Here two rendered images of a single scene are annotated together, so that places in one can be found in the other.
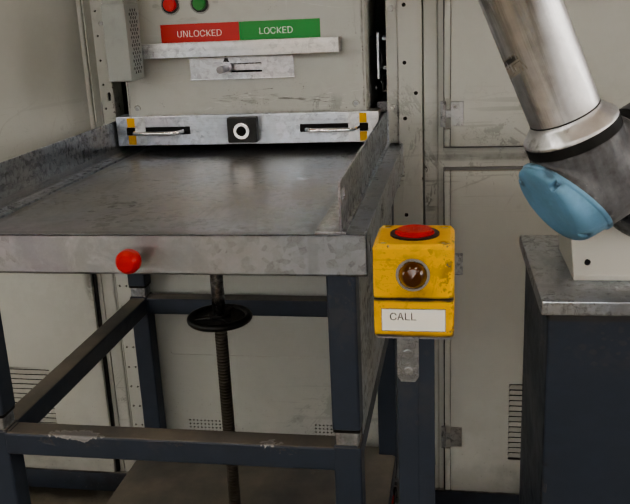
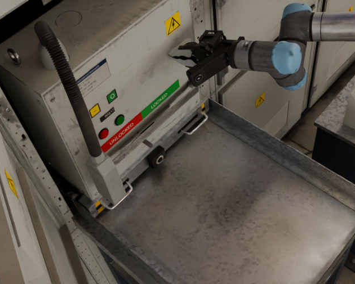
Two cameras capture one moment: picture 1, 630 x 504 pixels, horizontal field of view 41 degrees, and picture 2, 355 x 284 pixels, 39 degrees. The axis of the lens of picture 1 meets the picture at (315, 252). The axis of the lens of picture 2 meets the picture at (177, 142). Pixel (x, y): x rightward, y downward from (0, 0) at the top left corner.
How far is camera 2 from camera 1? 1.66 m
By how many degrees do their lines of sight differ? 53
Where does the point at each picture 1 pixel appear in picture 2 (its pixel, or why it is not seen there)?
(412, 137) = (205, 91)
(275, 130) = (167, 143)
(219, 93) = (136, 150)
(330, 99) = (186, 109)
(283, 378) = not seen: hidden behind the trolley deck
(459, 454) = not seen: hidden behind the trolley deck
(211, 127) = (138, 168)
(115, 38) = (115, 185)
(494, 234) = (239, 102)
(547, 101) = not seen: outside the picture
